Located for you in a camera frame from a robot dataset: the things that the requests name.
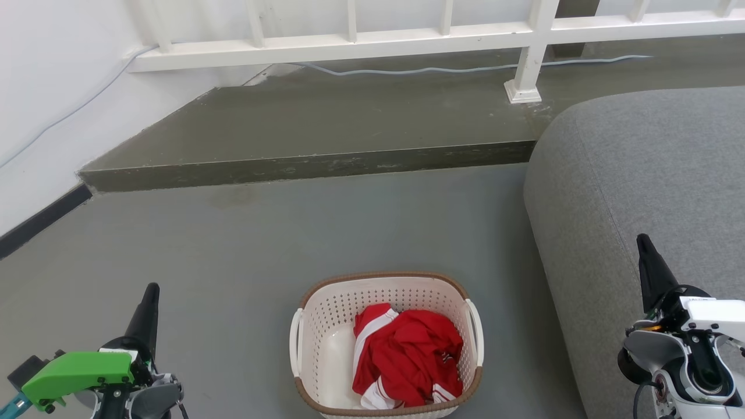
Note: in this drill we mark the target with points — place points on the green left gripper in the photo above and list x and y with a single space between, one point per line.
75 372

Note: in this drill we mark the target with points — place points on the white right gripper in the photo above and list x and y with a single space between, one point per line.
716 314

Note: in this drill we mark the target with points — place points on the white perforated laundry basket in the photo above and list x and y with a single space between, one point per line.
326 361

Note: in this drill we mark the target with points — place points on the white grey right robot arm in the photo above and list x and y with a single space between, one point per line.
657 355

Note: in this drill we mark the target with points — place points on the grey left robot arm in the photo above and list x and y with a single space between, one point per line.
154 401

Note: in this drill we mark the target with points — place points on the grey fabric sofa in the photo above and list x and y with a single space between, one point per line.
652 174

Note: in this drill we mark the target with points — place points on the black baseboard strip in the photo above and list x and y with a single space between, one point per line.
41 220

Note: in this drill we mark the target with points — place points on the red white garment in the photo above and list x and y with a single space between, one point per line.
407 355

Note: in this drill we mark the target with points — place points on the grey concrete raised step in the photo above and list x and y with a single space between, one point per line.
320 122

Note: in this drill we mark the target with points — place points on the white wooden railing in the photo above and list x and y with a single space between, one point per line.
349 43

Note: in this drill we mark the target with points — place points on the dark grey post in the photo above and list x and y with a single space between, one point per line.
576 23

